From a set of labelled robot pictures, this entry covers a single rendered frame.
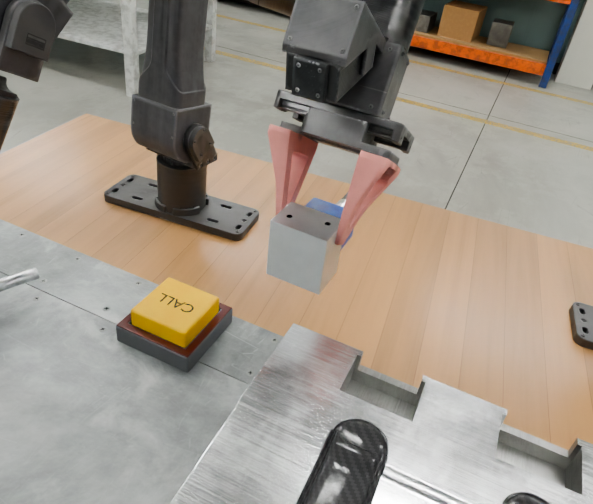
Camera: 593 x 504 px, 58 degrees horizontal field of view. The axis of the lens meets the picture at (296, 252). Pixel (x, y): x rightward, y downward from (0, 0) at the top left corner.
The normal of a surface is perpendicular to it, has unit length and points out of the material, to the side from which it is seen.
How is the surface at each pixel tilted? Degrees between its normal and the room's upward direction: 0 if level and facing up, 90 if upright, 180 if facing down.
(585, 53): 90
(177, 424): 0
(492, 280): 0
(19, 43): 90
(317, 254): 92
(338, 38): 62
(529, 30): 90
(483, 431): 0
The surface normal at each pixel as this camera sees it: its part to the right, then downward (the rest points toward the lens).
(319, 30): -0.34, 0.04
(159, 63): -0.49, 0.34
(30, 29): 0.85, 0.38
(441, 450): 0.12, -0.81
